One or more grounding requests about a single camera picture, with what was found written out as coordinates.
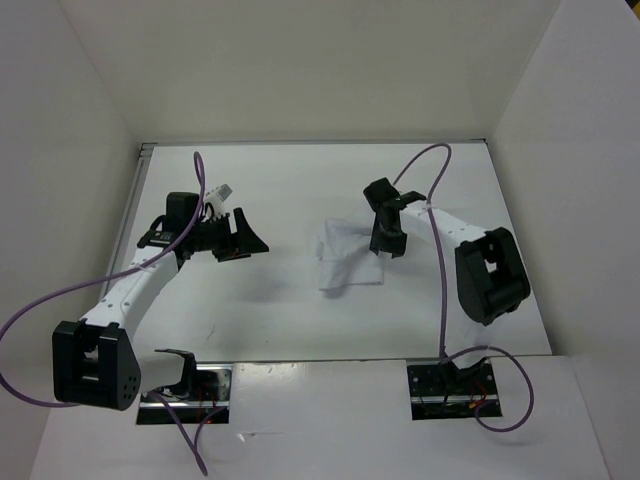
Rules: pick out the white skirt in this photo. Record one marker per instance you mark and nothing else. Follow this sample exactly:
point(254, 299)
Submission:
point(343, 253)

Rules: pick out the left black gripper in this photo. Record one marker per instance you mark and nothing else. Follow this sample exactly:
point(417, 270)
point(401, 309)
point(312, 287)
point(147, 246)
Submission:
point(241, 243)

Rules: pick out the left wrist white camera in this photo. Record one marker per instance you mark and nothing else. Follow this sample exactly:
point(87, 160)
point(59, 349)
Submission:
point(214, 201)

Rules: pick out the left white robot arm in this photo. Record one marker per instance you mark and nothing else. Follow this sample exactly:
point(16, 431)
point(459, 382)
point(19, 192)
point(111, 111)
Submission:
point(94, 362)

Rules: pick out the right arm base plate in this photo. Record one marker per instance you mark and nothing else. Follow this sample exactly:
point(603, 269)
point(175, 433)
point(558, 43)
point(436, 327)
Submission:
point(443, 391)

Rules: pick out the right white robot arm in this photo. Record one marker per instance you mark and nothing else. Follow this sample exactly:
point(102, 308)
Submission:
point(482, 274)

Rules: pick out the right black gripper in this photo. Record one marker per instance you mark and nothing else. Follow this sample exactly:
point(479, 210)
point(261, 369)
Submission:
point(397, 247)

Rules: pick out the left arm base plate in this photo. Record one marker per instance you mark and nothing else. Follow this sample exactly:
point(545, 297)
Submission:
point(204, 398)

